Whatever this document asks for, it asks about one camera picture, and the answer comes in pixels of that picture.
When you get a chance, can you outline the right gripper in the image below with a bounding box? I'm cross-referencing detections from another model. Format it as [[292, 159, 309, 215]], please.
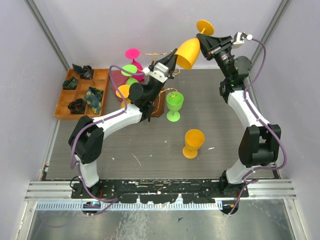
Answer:
[[193, 34, 233, 81]]

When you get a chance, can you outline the orange wine glass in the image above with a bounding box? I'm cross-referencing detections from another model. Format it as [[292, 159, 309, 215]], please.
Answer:
[[182, 129, 205, 159], [115, 84, 131, 104], [175, 19, 215, 70]]

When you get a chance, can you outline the green wine glass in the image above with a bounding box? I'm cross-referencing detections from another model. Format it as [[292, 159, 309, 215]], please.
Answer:
[[121, 64, 138, 86], [166, 91, 184, 122]]

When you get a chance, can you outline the gold wire wine glass rack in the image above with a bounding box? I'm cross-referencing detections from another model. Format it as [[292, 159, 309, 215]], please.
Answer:
[[139, 50, 180, 117]]

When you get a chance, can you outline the orange wine glass back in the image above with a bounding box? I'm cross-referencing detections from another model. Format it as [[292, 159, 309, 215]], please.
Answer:
[[115, 84, 131, 104]]

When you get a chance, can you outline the pink wine glass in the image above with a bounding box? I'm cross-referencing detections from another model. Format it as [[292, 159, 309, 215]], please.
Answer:
[[125, 48, 143, 73]]

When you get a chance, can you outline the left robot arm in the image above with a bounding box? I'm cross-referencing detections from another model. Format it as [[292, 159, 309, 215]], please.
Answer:
[[68, 49, 177, 198]]

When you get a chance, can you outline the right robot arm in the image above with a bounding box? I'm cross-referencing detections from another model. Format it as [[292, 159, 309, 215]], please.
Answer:
[[196, 32, 281, 197]]

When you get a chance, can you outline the red cloth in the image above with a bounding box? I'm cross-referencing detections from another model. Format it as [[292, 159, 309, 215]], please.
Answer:
[[111, 70, 145, 87]]

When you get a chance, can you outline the dark pouch tray back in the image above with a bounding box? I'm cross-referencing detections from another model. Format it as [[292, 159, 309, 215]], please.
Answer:
[[72, 64, 94, 80]]

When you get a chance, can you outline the dark pouch tray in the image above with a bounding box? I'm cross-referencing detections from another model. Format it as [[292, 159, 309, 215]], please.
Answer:
[[62, 76, 79, 90], [72, 64, 94, 80]]

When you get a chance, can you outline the blue floral fabric pouch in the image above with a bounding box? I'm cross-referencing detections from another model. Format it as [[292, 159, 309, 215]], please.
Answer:
[[84, 86, 104, 115]]

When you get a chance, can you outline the wooden tray organizer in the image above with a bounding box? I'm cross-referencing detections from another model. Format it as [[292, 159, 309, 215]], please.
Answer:
[[54, 68, 110, 120]]

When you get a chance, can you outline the dark pouch tray left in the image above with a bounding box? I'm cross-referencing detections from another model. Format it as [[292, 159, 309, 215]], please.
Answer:
[[62, 76, 79, 90]]

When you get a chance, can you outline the small dark item in tray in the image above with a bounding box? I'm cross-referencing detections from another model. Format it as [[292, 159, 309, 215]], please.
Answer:
[[67, 98, 87, 115]]

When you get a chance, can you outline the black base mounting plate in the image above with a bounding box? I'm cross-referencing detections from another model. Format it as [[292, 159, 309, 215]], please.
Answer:
[[69, 179, 245, 204]]

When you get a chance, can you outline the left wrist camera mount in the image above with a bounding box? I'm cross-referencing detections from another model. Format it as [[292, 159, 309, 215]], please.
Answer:
[[142, 63, 169, 83]]

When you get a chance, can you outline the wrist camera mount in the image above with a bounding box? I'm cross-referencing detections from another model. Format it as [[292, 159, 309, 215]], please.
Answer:
[[232, 32, 253, 48], [142, 63, 169, 83]]

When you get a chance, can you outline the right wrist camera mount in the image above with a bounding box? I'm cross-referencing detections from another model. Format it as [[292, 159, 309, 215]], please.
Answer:
[[232, 32, 253, 48]]

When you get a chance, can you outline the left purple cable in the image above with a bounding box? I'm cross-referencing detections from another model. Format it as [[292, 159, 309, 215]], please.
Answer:
[[70, 64, 148, 216]]

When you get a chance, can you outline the aluminium frame rail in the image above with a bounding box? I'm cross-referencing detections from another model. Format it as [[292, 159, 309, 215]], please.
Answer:
[[25, 179, 296, 214]]

